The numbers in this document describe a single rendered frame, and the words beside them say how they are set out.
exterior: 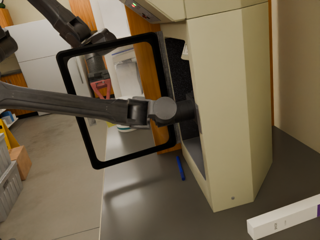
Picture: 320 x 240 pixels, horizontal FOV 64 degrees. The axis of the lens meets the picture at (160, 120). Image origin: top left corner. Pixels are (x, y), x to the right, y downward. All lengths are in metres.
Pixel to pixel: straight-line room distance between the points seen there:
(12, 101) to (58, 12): 0.35
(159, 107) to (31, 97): 0.29
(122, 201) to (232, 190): 0.33
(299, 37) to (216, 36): 0.47
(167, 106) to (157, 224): 0.30
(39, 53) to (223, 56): 5.18
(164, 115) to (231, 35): 0.23
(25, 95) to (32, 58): 5.00
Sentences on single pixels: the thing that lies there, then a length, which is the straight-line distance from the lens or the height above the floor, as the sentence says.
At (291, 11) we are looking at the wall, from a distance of 0.99.
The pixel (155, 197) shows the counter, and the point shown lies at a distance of 0.79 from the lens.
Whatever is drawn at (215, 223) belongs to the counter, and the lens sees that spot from 0.68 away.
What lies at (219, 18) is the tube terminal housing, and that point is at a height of 1.40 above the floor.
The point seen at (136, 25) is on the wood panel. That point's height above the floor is 1.41.
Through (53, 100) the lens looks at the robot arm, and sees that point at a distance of 0.64.
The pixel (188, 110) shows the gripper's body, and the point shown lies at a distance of 0.68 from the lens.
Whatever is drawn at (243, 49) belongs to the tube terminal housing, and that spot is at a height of 1.33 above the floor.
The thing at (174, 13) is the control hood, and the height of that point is 1.43.
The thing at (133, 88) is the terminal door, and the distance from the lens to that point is 0.82.
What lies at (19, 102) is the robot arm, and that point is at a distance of 0.65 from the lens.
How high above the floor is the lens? 1.42
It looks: 21 degrees down
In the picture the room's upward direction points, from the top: 11 degrees counter-clockwise
